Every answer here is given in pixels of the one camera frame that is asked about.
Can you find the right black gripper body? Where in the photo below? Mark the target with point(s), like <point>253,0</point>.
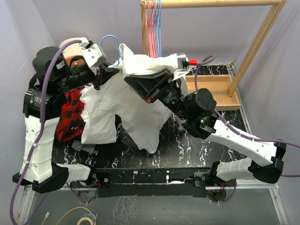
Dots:
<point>170,98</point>

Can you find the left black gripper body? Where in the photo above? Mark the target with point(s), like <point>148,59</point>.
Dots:
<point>77,77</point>

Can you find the blue wire hanger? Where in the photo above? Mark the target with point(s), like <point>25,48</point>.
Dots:
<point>111,45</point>

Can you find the white shirt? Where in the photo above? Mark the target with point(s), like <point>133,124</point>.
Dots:
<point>141,120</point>

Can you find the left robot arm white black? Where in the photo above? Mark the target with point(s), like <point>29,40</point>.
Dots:
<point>53,111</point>

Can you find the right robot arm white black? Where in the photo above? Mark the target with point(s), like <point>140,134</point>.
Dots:
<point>263,160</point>

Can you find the red black plaid shirt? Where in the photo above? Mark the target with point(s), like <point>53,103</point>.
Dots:
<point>71,123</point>

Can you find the wooden clothes rack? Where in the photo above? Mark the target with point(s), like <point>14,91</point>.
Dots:
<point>221,79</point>

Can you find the blue hangers bundle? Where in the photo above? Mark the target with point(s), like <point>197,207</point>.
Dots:
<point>157,20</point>

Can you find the pink hangers bundle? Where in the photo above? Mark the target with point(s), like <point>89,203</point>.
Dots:
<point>150,23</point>

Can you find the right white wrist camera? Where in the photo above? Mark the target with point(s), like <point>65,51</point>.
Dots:
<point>184,63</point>

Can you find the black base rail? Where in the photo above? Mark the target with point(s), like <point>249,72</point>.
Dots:
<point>152,182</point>

